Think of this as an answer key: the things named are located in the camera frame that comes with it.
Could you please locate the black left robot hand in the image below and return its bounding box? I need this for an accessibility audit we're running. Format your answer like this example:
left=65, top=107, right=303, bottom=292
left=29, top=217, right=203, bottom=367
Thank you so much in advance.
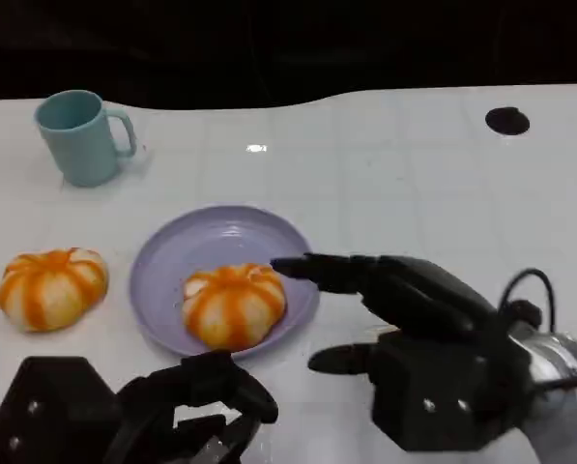
left=0, top=350, right=279, bottom=464

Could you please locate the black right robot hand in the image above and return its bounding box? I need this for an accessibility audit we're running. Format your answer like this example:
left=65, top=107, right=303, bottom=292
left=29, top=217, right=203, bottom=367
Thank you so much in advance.
left=271, top=252, right=535, bottom=453

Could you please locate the orange and white bread roll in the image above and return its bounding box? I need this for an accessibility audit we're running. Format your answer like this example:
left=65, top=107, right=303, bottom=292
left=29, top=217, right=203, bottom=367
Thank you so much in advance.
left=0, top=247, right=110, bottom=334
left=181, top=263, right=288, bottom=352

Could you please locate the lilac plate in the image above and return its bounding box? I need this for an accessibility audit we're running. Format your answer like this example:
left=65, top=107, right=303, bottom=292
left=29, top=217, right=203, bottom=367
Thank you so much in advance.
left=129, top=205, right=321, bottom=360

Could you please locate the black round table grommet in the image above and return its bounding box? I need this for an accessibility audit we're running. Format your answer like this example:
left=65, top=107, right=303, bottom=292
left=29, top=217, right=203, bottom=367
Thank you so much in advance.
left=484, top=106, right=531, bottom=135

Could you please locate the pale green mug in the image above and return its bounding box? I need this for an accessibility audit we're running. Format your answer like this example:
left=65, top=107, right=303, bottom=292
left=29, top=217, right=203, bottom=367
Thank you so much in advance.
left=34, top=89, right=138, bottom=189

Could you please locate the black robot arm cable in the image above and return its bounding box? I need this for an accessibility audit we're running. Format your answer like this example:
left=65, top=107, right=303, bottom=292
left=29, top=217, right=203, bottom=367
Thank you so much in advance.
left=498, top=268, right=558, bottom=335

